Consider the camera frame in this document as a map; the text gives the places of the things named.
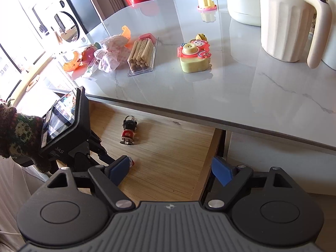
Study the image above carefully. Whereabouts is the white washing machine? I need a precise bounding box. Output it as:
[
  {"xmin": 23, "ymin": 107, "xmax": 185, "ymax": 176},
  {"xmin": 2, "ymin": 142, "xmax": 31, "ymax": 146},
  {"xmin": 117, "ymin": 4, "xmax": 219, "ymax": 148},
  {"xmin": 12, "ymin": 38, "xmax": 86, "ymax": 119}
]
[{"xmin": 19, "ymin": 0, "xmax": 106, "ymax": 46}]

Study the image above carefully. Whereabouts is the orange plastic capsule half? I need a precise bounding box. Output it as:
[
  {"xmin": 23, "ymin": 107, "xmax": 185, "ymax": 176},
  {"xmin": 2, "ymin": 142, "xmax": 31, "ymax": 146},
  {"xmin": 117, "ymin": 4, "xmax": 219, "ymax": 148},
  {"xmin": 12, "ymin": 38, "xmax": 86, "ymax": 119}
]
[{"xmin": 120, "ymin": 25, "xmax": 131, "ymax": 48}]

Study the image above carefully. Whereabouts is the pink figurine toy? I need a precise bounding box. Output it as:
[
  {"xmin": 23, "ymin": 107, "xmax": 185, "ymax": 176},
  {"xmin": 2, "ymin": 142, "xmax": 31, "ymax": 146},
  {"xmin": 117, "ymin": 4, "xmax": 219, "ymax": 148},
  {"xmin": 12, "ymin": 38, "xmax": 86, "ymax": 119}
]
[{"xmin": 81, "ymin": 42, "xmax": 101, "ymax": 63}]

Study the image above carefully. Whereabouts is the red yellow round toy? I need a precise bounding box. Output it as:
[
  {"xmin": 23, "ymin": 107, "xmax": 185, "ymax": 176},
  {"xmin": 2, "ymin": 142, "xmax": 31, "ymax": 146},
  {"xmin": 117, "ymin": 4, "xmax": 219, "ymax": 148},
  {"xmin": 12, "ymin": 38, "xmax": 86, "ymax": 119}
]
[{"xmin": 198, "ymin": 0, "xmax": 217, "ymax": 12}]

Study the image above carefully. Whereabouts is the red black doll keychain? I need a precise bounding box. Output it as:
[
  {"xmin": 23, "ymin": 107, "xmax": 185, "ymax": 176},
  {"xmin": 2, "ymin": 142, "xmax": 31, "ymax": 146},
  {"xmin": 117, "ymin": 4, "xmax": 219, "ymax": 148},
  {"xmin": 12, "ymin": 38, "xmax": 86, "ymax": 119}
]
[{"xmin": 120, "ymin": 115, "xmax": 137, "ymax": 145}]

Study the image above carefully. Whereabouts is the pink white cloth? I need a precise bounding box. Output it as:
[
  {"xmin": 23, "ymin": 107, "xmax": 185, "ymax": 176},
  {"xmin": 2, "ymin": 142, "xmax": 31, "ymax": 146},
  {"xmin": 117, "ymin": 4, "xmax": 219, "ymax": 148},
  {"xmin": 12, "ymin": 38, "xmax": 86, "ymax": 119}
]
[{"xmin": 94, "ymin": 35, "xmax": 130, "ymax": 73}]

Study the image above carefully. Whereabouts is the white ribbed pitcher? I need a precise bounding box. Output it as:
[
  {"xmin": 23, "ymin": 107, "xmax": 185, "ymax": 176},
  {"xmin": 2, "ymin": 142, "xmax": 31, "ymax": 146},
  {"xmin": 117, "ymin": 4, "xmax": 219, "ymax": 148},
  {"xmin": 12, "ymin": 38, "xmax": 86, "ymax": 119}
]
[{"xmin": 260, "ymin": 0, "xmax": 333, "ymax": 69}]

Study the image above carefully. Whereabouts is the red round lid toy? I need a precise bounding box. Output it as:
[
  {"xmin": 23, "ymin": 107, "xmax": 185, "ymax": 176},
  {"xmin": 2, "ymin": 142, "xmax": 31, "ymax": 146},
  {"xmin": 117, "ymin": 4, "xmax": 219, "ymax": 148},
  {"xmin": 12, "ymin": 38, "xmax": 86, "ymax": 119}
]
[{"xmin": 129, "ymin": 157, "xmax": 135, "ymax": 167}]

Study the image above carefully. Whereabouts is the biscuit sticks plastic pack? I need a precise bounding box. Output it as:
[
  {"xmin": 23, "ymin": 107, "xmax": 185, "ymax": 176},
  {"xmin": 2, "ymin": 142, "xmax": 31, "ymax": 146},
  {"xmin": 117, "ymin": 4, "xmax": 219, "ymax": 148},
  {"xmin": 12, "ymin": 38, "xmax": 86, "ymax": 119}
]
[{"xmin": 127, "ymin": 33, "xmax": 159, "ymax": 76}]

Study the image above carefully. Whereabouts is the yellow toy camera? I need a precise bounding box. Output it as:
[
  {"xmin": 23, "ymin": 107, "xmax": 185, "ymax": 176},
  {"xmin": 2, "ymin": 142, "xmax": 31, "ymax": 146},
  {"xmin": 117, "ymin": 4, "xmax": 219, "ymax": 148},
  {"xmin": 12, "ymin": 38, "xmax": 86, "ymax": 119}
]
[{"xmin": 177, "ymin": 34, "xmax": 211, "ymax": 74}]

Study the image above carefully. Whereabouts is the white rectangular container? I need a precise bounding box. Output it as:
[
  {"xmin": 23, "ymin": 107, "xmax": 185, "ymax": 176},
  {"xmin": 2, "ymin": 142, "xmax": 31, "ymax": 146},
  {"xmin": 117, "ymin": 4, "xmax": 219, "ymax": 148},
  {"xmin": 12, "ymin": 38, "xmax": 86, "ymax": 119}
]
[{"xmin": 227, "ymin": 0, "xmax": 261, "ymax": 27}]

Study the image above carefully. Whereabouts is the gloved left hand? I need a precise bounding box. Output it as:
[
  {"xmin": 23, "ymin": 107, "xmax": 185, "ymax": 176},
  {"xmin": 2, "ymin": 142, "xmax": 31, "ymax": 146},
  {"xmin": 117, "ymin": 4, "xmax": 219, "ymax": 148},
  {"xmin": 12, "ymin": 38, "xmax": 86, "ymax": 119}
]
[{"xmin": 1, "ymin": 101, "xmax": 52, "ymax": 173}]

